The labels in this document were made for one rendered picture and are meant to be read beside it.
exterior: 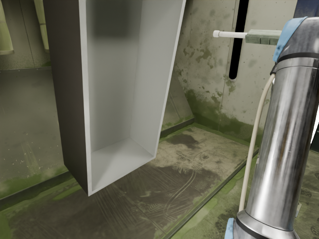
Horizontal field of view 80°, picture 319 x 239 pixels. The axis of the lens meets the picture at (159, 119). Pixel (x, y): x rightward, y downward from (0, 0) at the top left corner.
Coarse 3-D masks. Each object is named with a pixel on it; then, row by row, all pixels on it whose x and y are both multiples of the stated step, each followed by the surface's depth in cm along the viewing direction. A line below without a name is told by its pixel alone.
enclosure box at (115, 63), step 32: (64, 0) 73; (96, 0) 103; (128, 0) 116; (160, 0) 114; (64, 32) 80; (96, 32) 111; (128, 32) 126; (160, 32) 120; (64, 64) 89; (96, 64) 120; (128, 64) 139; (160, 64) 127; (64, 96) 101; (96, 96) 131; (128, 96) 153; (160, 96) 135; (64, 128) 115; (96, 128) 144; (128, 128) 171; (160, 128) 144; (64, 160) 134; (96, 160) 146; (128, 160) 151
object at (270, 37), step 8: (216, 32) 97; (224, 32) 95; (232, 32) 92; (248, 32) 86; (256, 32) 84; (264, 32) 82; (272, 32) 80; (280, 32) 78; (248, 40) 87; (256, 40) 84; (264, 40) 82; (272, 40) 80; (272, 72) 72
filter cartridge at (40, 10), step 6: (36, 0) 161; (42, 0) 159; (36, 6) 164; (42, 6) 160; (42, 12) 162; (42, 18) 165; (42, 24) 167; (42, 30) 170; (42, 36) 174; (48, 48) 175
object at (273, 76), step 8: (272, 80) 71; (264, 88) 71; (264, 96) 70; (256, 120) 71; (256, 128) 71; (248, 160) 72; (248, 168) 72; (248, 176) 72; (240, 200) 73; (240, 208) 73
